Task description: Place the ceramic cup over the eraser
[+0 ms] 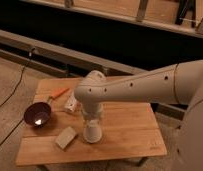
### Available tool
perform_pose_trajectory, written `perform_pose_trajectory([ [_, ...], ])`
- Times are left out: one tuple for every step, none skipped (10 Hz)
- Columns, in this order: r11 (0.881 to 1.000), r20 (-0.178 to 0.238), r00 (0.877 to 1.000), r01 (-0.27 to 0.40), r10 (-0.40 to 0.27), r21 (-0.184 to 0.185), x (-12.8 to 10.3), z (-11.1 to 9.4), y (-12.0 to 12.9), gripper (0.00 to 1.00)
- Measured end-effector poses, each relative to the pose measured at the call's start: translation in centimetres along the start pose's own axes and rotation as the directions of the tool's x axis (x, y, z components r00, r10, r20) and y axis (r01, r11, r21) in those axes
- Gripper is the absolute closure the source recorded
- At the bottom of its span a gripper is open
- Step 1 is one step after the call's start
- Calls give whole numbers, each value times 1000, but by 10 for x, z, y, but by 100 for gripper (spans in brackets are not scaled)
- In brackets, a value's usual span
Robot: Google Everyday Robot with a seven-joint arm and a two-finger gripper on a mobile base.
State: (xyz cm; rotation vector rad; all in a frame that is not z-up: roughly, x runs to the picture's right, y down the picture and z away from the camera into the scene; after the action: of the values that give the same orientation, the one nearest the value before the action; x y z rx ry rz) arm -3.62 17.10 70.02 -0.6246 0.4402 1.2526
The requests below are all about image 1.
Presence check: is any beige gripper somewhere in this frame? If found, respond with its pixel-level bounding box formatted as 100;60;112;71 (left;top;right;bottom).
81;103;103;122

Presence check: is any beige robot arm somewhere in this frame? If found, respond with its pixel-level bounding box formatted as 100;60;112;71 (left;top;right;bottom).
75;60;203;171

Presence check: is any small clear plastic packet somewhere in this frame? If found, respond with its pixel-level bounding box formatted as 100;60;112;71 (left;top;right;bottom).
64;92;79;114

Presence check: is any white sponge block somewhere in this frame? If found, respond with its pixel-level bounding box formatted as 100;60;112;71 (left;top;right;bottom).
55;127;77;149

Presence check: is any dark purple bowl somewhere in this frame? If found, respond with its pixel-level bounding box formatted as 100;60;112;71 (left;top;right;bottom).
23;102;51;126

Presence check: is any black cable on floor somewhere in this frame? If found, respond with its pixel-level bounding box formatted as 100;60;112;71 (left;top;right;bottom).
0;47;37;152

